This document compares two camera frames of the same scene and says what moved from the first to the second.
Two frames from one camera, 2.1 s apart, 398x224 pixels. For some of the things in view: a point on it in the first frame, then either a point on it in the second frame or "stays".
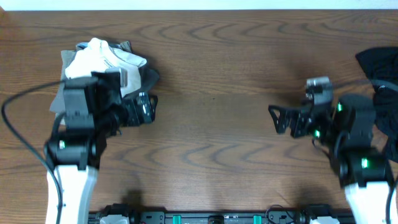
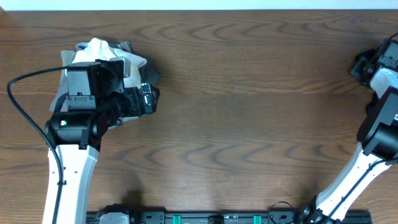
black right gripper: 301,115 → 356,70
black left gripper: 148,113 → 150,104
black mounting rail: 200,217 stays
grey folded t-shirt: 149,78 stays
